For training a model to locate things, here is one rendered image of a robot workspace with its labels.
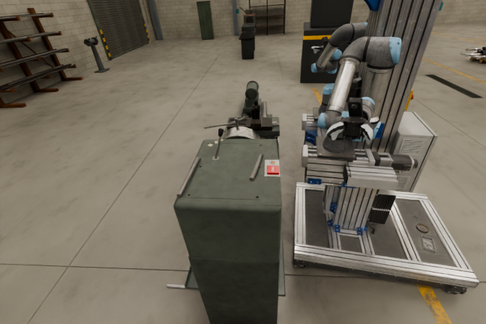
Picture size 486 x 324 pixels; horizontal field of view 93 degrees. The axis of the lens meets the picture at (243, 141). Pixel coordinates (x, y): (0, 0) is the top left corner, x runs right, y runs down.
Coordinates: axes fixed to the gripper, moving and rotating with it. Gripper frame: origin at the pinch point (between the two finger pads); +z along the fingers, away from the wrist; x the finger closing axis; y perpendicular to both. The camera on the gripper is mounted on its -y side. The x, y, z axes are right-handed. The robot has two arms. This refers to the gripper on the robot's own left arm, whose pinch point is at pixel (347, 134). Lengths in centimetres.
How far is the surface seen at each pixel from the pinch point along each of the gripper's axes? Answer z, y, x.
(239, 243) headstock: 24, 52, 41
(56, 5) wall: -318, -187, 967
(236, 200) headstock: 20, 27, 40
